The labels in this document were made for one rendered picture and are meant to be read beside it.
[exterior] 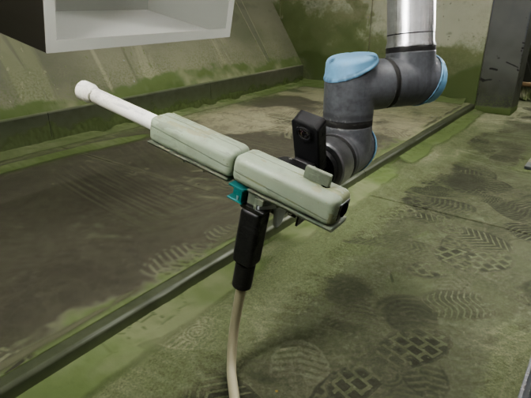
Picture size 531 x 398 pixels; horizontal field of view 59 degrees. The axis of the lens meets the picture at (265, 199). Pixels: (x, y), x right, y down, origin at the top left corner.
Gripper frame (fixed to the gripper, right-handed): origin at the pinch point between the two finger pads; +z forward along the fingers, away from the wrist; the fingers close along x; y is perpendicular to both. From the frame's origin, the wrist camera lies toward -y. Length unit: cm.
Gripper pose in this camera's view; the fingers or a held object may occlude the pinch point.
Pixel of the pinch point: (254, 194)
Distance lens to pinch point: 62.9
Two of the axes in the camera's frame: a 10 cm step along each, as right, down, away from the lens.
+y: -1.8, 8.6, 4.8
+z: -5.4, 3.2, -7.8
